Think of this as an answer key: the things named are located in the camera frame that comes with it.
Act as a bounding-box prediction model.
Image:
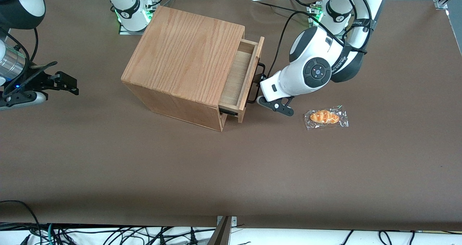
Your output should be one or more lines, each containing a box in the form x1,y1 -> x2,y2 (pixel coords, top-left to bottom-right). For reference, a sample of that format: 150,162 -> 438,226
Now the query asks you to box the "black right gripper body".
20,67 -> 58,94

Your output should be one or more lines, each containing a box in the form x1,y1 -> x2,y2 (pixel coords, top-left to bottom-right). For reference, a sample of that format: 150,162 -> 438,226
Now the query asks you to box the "black metal drawer handle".
247,62 -> 267,103

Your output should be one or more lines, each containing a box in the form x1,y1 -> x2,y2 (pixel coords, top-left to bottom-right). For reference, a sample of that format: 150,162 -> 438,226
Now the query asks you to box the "wooden drawer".
218,36 -> 265,124

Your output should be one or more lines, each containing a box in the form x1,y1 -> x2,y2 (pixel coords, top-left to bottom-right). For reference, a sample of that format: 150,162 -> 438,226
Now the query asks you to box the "plastic-wrapped bread roll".
304,105 -> 350,131

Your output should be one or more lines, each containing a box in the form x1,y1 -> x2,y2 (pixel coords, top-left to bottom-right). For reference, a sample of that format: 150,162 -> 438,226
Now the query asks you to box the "oak wooden cabinet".
121,5 -> 247,132

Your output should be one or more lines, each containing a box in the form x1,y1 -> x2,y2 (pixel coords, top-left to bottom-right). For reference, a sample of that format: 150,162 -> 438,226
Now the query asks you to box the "brown table cover sheet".
0,0 -> 462,232

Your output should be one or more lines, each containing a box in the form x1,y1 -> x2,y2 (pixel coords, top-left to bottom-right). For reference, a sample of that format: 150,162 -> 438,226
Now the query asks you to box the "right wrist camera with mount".
0,90 -> 48,111

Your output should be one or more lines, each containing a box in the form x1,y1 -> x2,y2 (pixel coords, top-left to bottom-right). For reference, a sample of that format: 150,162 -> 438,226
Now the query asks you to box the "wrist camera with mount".
257,95 -> 295,117
0,90 -> 48,111

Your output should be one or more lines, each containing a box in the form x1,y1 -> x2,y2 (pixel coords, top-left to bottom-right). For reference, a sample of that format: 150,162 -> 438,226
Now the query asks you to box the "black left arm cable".
267,0 -> 374,78

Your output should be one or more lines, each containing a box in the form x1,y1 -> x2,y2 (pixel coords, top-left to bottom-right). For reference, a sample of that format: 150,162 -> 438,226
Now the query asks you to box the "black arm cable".
267,0 -> 374,78
0,27 -> 59,95

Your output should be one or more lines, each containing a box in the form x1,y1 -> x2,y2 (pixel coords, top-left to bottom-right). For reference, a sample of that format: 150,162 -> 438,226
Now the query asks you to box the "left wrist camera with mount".
257,95 -> 295,117

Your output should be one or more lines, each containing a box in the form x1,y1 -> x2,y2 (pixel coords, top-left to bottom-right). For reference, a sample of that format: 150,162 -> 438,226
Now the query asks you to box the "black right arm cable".
0,27 -> 59,95

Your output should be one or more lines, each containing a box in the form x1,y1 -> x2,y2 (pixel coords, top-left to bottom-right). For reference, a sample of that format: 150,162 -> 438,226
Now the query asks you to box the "long black table cable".
249,0 -> 319,17

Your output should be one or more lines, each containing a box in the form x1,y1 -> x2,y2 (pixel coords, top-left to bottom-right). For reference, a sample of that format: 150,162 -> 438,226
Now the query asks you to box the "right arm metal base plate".
118,3 -> 159,36

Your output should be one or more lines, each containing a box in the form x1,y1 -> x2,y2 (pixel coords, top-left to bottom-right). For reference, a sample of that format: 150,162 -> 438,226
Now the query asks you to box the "black looped cable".
0,200 -> 41,239

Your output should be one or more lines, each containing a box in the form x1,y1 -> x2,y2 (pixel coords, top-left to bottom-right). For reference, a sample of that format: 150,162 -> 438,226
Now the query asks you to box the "silver metal bracket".
216,216 -> 237,228

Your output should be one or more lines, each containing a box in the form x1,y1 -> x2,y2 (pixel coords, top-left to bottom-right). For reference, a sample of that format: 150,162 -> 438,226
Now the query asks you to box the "brown wedge post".
207,216 -> 232,245

